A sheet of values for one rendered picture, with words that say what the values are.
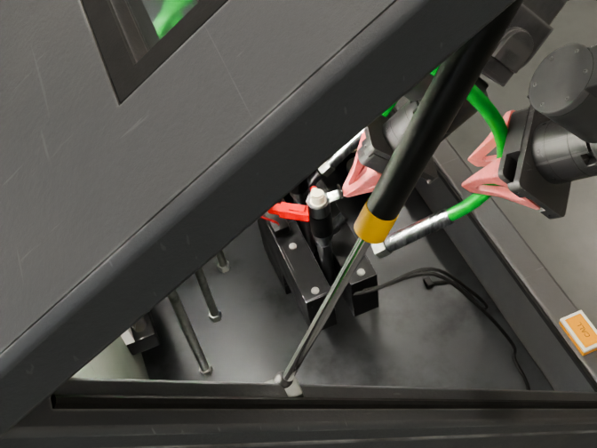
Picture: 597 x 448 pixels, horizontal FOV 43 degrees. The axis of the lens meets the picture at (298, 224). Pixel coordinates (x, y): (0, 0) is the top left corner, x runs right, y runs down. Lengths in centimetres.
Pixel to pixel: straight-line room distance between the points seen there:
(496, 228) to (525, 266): 7
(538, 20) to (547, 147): 17
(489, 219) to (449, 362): 21
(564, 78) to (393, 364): 58
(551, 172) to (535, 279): 35
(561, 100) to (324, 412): 28
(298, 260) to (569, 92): 51
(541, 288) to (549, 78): 45
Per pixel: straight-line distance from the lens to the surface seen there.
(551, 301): 101
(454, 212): 80
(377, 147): 82
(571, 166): 68
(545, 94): 61
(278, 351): 110
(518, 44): 79
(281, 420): 51
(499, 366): 109
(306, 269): 99
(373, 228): 41
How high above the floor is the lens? 179
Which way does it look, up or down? 51 degrees down
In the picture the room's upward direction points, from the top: 10 degrees counter-clockwise
